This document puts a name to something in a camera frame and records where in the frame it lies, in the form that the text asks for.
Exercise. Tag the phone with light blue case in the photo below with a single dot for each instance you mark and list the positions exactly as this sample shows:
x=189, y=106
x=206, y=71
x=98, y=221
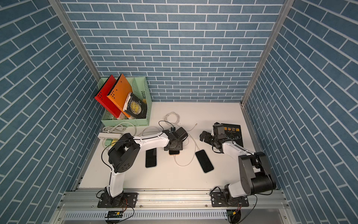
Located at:
x=151, y=158

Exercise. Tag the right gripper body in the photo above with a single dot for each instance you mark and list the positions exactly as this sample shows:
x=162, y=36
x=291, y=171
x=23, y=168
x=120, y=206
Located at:
x=215, y=140

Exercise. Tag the small black controller board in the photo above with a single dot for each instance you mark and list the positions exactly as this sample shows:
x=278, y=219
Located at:
x=114, y=214

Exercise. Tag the mint green perforated basket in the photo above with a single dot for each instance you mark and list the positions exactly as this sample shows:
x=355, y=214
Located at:
x=140, y=89

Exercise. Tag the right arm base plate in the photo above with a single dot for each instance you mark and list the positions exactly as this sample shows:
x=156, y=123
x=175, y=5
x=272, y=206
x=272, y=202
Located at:
x=220, y=200

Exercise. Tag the red folder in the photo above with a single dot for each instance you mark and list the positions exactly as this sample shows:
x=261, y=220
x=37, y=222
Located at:
x=102, y=98

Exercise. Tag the orange folder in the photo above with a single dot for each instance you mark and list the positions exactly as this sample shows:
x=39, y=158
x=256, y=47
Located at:
x=119, y=92

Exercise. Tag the aluminium front rail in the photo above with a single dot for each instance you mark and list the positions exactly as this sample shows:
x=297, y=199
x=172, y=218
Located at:
x=154, y=199

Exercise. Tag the yellow charger plug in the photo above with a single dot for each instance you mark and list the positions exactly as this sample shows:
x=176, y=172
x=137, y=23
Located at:
x=113, y=142

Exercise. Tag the Moon and Sixpence book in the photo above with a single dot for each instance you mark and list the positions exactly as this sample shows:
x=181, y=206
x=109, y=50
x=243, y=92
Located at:
x=136, y=108

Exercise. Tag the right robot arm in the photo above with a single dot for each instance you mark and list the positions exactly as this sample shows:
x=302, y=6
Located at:
x=255, y=175

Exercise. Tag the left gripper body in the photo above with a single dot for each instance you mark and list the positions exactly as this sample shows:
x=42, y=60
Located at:
x=178, y=146

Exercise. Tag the phone with pink case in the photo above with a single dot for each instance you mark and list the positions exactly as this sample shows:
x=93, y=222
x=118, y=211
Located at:
x=172, y=152

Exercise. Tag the black phone dark case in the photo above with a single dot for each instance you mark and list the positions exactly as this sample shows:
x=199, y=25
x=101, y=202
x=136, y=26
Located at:
x=204, y=161

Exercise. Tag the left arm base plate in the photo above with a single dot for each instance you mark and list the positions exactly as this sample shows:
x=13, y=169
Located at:
x=124, y=200

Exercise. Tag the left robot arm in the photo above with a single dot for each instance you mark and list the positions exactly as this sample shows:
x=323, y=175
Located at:
x=125, y=151

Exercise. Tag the black Murphy's law book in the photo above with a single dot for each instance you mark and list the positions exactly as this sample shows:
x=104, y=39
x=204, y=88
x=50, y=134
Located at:
x=233, y=132

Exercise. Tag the green charger plug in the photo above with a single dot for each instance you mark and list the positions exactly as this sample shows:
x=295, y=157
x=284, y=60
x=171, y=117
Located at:
x=107, y=142

